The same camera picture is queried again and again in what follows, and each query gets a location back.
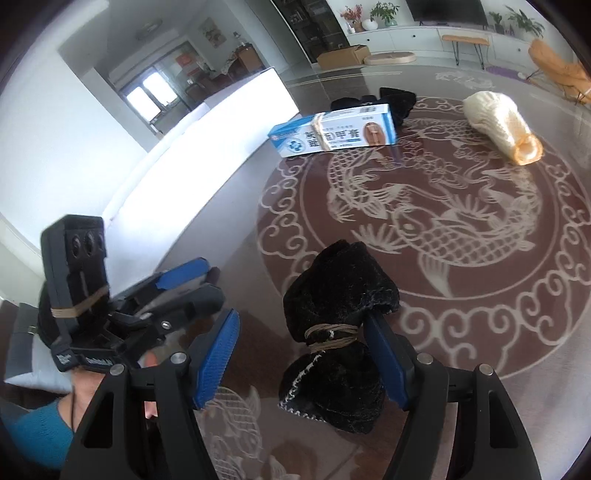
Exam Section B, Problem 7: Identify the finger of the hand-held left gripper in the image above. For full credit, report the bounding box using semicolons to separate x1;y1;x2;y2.
111;285;225;344
115;258;220;305

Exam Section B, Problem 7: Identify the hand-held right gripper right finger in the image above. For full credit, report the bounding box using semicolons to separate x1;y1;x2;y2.
365;314;543;480

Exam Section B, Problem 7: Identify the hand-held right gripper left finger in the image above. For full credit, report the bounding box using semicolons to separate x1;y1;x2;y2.
60;309;241;480

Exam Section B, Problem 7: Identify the blue white ointment box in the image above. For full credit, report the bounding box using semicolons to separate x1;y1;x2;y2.
269;104;397;158

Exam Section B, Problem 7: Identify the cream sock bundle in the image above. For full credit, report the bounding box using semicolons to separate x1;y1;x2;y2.
462;91;543;165

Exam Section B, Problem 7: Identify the person's left forearm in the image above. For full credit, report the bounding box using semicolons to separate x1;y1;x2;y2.
0;399;75;472

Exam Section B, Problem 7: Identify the person's left hand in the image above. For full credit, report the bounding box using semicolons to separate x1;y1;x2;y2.
71;369;106;432

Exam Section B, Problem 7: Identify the grey cloth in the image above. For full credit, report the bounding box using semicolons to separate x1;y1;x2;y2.
4;302;70;393

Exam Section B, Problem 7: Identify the brown cardboard box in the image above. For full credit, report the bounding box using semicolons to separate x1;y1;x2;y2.
316;45;370;71

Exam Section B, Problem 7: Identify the dark glass display cabinet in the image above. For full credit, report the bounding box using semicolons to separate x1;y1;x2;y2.
272;0;352;58

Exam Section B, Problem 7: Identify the beige oval pet bed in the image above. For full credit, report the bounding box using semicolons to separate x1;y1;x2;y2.
365;51;416;66

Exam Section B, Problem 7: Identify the red flower plant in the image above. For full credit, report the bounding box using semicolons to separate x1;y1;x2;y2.
342;4;365;33

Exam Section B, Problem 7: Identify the white television cabinet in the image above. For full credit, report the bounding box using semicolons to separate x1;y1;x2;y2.
346;25;536;63

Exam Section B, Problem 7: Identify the green potted plant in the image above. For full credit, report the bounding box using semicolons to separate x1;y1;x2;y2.
369;1;400;29

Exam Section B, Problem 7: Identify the wooden bench with metal legs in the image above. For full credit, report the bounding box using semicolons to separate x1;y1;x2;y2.
442;34;490;70

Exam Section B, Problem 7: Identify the orange lounge chair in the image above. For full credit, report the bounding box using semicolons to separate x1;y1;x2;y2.
527;39;591;104

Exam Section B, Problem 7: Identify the black television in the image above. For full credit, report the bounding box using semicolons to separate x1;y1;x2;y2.
406;0;488;26

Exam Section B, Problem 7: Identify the leafy potted plant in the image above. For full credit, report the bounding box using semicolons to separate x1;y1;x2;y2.
505;6;546;38

